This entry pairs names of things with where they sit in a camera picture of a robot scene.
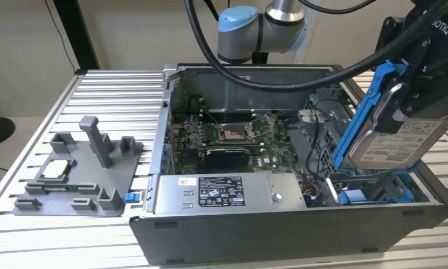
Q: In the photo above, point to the green RAM stick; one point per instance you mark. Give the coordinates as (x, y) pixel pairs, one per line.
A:
(72, 187)

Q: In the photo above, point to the silver power supply unit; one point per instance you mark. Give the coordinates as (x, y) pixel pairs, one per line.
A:
(171, 196)

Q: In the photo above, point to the CPU socket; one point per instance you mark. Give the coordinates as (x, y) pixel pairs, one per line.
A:
(233, 134)

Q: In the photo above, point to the silver CPU chip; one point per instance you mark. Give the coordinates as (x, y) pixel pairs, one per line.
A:
(56, 169)

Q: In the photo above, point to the blue empty disk carrier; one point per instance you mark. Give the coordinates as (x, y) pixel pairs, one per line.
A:
(352, 197)

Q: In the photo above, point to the green motherboard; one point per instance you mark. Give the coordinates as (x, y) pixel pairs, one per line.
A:
(280, 157)

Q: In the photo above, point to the grey plastic parts rack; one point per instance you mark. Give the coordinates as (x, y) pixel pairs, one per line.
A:
(93, 179)

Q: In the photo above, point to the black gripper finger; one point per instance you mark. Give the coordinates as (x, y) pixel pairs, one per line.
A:
(393, 112)
(440, 89)

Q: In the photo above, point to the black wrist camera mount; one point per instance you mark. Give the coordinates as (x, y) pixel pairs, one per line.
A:
(389, 33)

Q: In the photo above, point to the hard disk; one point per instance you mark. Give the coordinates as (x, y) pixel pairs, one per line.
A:
(392, 145)

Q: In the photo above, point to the metal locking lever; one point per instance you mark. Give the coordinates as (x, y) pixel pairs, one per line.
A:
(213, 117)

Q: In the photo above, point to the grey metal disk bay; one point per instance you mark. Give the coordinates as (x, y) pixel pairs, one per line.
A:
(361, 182)

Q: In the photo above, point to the black upright post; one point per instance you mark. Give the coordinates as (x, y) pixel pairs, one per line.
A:
(77, 33)

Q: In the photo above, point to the black graphics card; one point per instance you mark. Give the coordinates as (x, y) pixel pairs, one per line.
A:
(225, 159)

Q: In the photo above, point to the blue case latch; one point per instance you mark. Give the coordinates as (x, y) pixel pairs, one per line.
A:
(130, 197)

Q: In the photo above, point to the black open PC case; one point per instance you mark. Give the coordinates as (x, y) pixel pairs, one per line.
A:
(264, 235)

